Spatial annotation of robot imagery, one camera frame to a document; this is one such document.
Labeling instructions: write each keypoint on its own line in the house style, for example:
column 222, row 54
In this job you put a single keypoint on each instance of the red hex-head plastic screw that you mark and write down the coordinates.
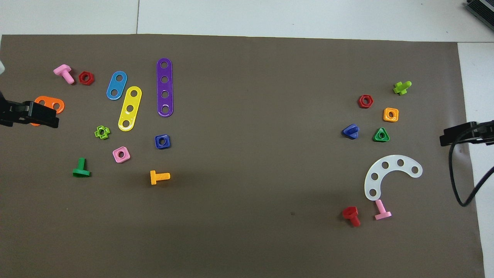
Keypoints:
column 352, row 216

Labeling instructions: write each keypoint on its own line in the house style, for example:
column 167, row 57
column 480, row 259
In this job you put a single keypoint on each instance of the blue two-hole plastic strip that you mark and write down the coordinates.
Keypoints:
column 114, row 92

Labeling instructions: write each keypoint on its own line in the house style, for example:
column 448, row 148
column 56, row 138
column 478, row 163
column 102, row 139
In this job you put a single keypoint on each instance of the brown table mat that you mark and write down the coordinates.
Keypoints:
column 247, row 154

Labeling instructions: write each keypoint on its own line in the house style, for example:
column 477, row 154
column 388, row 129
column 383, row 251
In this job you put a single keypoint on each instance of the orange plastic screw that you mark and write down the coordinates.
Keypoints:
column 159, row 177

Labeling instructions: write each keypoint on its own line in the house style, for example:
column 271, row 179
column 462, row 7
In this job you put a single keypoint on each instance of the blue triangle-head plastic screw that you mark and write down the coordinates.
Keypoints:
column 351, row 131

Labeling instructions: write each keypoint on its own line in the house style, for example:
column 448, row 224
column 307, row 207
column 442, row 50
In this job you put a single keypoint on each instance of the lime cross-head plastic screw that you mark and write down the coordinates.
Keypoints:
column 401, row 88

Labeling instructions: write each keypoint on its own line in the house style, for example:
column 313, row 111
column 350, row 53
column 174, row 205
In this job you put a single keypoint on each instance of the orange two-hole plastic strip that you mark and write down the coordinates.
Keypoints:
column 51, row 103

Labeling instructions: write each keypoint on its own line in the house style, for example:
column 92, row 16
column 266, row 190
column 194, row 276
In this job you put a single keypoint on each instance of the green plastic screw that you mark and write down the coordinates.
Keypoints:
column 81, row 170

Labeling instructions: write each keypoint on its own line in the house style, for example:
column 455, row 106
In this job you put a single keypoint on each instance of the yellow three-hole plastic strip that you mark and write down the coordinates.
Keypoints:
column 130, row 116

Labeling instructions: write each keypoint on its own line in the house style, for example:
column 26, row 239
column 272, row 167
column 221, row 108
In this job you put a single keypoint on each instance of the white curved five-hole strip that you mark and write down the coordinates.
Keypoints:
column 391, row 159

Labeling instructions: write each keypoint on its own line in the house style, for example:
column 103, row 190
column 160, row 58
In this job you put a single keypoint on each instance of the black ribbed electronic device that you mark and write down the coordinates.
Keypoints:
column 482, row 7

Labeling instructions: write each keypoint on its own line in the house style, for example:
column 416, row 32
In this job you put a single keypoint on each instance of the pink plastic screw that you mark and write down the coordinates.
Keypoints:
column 65, row 73
column 382, row 211

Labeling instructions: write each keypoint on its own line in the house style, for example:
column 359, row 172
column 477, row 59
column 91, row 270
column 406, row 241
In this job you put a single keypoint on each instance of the orange square plastic nut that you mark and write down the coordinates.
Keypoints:
column 386, row 114

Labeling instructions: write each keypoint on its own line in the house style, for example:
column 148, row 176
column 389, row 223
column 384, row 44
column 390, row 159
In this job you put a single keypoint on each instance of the pink square plastic nut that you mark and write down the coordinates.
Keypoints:
column 116, row 155

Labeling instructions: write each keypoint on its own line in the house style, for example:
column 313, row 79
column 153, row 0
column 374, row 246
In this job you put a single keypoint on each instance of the green cross-shaped plastic nut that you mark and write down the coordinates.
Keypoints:
column 98, row 133

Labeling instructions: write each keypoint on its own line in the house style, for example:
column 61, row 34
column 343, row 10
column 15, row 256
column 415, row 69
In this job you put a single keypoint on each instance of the red hexagonal plastic nut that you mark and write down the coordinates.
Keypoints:
column 360, row 101
column 86, row 78

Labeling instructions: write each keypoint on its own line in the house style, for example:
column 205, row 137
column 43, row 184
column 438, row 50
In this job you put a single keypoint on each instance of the green triangular plastic nut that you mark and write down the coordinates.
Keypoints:
column 376, row 136

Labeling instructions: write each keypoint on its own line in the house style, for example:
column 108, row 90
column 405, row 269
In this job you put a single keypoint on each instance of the purple four-hole plastic strip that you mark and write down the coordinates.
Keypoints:
column 164, row 87

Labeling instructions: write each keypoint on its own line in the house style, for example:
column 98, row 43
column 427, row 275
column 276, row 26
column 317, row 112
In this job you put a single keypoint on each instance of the blue square plastic nut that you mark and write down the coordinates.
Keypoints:
column 157, row 142

